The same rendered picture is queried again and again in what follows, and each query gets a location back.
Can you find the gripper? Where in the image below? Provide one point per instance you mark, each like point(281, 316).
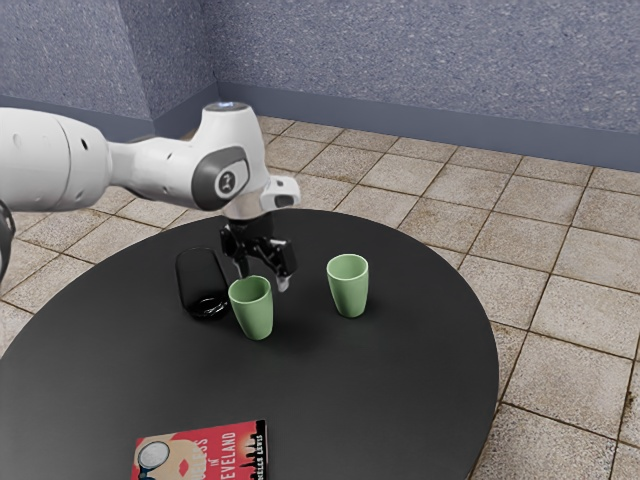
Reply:
point(247, 227)

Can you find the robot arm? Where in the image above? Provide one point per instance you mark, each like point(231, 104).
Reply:
point(150, 165)

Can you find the green cup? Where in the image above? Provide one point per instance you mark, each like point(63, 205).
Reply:
point(252, 307)
point(348, 287)

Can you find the black glossy cup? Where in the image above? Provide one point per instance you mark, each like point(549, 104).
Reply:
point(200, 282)

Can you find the red book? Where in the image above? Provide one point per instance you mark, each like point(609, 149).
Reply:
point(205, 452)

